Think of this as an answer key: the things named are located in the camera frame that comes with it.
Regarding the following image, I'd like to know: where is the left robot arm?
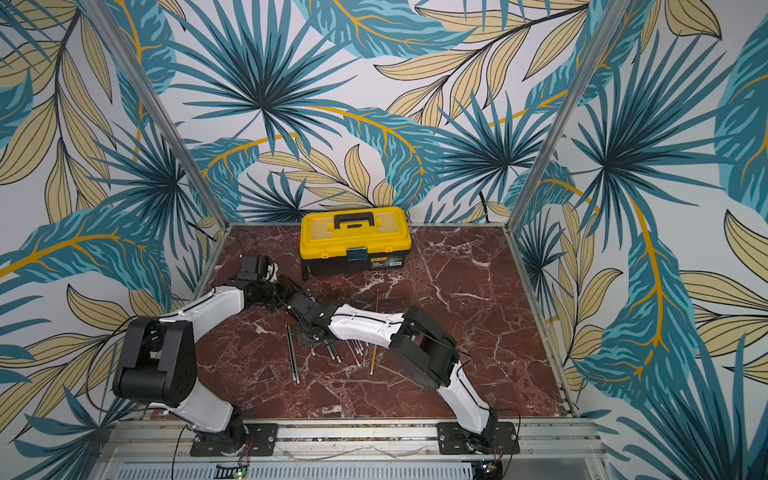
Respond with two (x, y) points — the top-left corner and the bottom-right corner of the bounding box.
(112, 275), (300, 450)

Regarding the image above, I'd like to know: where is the yellow black toolbox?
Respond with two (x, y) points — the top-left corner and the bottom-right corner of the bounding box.
(299, 207), (412, 280)

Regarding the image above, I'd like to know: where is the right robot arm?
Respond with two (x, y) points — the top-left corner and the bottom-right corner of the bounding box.
(287, 292), (498, 450)

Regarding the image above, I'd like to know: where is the yellow pencil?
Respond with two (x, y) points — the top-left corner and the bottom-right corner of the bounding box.
(369, 345), (378, 376)

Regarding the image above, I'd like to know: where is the green pencil with eraser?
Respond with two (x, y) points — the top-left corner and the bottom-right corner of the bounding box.
(326, 343), (339, 362)

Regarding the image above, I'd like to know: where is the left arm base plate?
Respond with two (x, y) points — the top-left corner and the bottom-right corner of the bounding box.
(190, 423), (278, 457)

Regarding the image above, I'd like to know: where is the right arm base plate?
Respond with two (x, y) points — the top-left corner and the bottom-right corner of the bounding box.
(436, 422), (520, 455)

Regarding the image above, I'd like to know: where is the dark blue capped pencil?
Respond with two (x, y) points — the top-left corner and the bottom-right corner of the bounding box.
(327, 343), (342, 363)

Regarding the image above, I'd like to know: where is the aluminium front rail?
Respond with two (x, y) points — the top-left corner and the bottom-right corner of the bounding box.
(98, 417), (608, 463)

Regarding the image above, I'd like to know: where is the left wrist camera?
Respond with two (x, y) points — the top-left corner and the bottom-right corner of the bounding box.
(236, 255), (272, 282)

